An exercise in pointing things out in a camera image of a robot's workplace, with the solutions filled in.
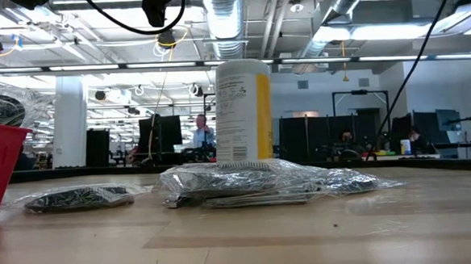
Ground person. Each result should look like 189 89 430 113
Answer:
406 125 427 154
190 113 217 149
331 128 363 160

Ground white canister with yellow label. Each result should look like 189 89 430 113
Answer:
210 57 277 165

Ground black aluminium table frame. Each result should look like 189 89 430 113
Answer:
7 145 471 197

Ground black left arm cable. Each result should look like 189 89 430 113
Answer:
77 0 189 39

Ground ribbed silver air duct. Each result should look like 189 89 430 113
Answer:
200 0 252 61

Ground dark desk monitors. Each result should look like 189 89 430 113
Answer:
390 107 464 157

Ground black monitor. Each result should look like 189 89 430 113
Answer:
138 114 184 155

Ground black partition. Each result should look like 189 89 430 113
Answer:
277 111 383 163

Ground white pillar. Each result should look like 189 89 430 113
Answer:
48 73 92 170

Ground black gantry frame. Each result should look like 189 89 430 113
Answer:
331 87 393 152

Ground bagged black round hairbrush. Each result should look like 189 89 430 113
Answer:
317 161 407 196
19 180 154 216
157 154 331 205

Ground black cabinet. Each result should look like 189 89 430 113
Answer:
84 128 112 168

